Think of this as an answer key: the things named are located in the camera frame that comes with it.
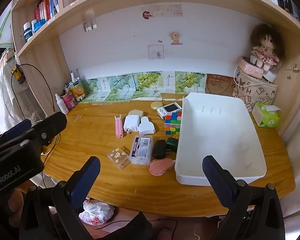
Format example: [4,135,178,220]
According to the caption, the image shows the small clear sticker box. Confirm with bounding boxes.
[108,148,130,169]

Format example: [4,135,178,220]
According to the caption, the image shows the white plastic bin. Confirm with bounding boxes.
[174,93,267,186]

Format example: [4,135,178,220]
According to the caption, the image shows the dark green jar gold lid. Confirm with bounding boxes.
[166,134,179,153]

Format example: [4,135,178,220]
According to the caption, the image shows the pink oval pouch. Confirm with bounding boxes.
[148,158,175,177]

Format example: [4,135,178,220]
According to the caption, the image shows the clear box with label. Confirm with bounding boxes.
[129,135,153,166]

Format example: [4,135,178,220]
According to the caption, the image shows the pink tube pack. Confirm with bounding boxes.
[114,115,123,139]

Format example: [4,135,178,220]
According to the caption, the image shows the colourful rubik's cube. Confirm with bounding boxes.
[164,112,181,135]

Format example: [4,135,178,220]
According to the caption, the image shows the white power adapter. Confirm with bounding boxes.
[123,115,140,133]

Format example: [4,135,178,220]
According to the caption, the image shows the white handheld game console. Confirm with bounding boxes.
[157,102,182,120]

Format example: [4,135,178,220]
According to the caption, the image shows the beige soap block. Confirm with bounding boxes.
[128,109,144,118]

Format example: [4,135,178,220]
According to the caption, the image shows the round beige zip case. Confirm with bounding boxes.
[150,101,163,111]

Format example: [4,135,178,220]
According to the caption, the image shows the person's left hand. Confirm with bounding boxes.
[8,189,24,227]

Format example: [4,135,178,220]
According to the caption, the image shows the white plastic bag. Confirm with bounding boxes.
[78,198,115,226]

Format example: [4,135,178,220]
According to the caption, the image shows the white spray bottle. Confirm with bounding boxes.
[55,93,69,114]

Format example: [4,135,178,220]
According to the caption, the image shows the pink snack packet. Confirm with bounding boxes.
[61,92,77,110]

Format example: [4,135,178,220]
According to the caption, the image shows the green tissue pack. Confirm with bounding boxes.
[251,102,281,128]

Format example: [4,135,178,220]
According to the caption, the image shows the blue white bottle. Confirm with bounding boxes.
[23,22,33,42]

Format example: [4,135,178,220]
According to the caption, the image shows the printed canvas bag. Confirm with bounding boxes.
[232,70,277,113]

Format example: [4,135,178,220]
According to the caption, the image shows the brown cartoon cardboard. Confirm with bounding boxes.
[205,74,236,96]

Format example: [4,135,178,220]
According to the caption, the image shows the row of books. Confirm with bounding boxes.
[34,0,60,21]

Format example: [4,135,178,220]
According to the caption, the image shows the green grape cardboard sheet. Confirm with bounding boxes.
[82,71,207,103]

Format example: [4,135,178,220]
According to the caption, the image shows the pink pencil case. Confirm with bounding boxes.
[238,57,264,79]

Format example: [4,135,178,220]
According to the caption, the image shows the brown-haired rag doll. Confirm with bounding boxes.
[250,24,285,72]

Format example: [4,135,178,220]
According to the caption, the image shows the black cable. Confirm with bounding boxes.
[10,63,56,120]

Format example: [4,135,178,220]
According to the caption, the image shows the white charger with cable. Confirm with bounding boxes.
[233,64,277,88]

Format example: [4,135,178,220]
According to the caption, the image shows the pink square wall sticker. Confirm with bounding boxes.
[148,44,164,60]

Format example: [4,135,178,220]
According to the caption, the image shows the yellow cartoon wall hook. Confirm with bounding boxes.
[170,32,182,46]

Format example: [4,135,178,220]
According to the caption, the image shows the red wall sticker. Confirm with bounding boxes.
[142,11,153,20]

